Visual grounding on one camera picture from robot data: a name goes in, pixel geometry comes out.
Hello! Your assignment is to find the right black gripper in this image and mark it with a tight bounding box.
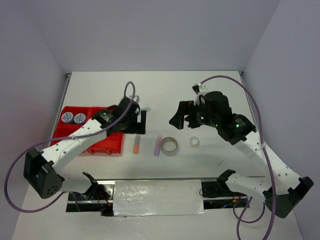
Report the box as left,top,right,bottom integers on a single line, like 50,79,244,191
168,98,219,129

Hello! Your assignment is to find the blue glue stick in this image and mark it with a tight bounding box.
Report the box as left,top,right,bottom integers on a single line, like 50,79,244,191
141,107,151,112

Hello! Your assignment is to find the blue white putty jar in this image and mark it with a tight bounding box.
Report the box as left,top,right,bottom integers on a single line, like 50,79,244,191
60,111,74,124
73,112,87,125

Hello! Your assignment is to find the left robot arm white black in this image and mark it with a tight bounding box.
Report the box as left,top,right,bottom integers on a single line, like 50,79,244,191
23,97,147,200

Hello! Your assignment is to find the orange glue stick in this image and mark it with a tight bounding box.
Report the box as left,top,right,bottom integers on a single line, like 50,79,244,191
133,134,141,155

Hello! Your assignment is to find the small clear tape roll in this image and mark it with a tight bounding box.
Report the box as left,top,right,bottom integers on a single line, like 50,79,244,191
189,136,200,148

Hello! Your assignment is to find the purple glue stick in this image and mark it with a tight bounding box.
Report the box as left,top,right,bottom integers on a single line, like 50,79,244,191
154,134,162,156

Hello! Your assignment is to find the large clear tape roll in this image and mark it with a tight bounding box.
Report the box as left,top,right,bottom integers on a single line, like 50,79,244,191
160,137,179,156

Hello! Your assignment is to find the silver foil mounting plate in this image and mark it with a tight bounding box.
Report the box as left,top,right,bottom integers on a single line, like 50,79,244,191
113,179,206,217

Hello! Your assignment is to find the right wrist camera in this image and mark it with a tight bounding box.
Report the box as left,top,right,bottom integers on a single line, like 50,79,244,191
192,83,209,106

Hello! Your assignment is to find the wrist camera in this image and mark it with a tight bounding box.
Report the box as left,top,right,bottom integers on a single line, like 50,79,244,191
192,83,209,106
129,95,140,103

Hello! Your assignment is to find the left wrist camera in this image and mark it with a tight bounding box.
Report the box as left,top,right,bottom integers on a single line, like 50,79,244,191
129,95,140,103

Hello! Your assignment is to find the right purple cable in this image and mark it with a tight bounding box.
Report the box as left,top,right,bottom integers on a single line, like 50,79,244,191
199,75,277,240

